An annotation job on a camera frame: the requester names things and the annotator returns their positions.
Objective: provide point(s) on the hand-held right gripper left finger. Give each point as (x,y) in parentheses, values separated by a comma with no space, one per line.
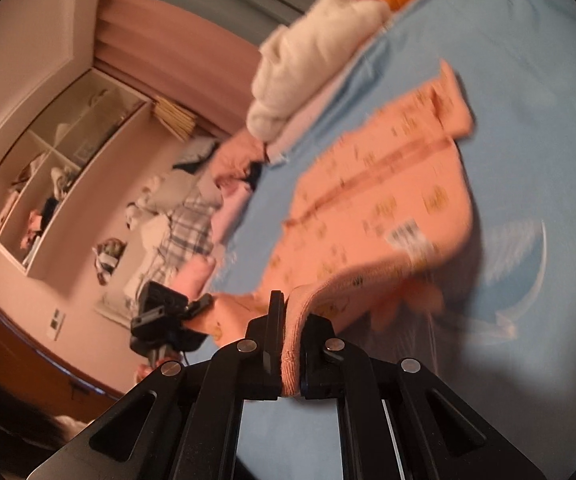
(277,340)

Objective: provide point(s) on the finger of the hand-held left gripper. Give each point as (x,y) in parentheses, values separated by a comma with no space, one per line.
(200,305)

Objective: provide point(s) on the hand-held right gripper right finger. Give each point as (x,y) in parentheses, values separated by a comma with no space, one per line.
(310,355)

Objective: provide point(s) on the pink cartoon print garment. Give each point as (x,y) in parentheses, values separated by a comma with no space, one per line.
(382,185)

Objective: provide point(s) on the pile of pink clothes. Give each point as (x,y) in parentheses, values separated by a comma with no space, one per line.
(238,160)

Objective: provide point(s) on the folded pink cloth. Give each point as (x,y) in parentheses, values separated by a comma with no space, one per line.
(198,275)

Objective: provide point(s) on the plaid cloth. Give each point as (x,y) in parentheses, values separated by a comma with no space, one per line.
(188,230)

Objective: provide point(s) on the white stuffed toy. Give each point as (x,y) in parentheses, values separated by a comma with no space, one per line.
(143,205)

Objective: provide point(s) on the brown wooden cabinet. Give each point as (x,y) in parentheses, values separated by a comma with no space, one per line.
(23,355)

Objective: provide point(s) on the tan slatted bundle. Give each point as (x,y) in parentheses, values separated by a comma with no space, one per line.
(174,116)

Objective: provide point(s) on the pink quilt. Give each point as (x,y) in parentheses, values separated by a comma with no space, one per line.
(320,102)

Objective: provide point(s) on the white plush blanket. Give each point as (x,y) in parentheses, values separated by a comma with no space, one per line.
(308,60)

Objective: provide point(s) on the blue floral bed sheet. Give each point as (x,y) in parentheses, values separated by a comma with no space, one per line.
(517,110)

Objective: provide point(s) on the white wall socket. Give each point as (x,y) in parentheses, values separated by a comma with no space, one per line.
(57,325)

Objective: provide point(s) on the white wall shelf unit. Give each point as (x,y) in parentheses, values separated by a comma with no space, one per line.
(63,170)

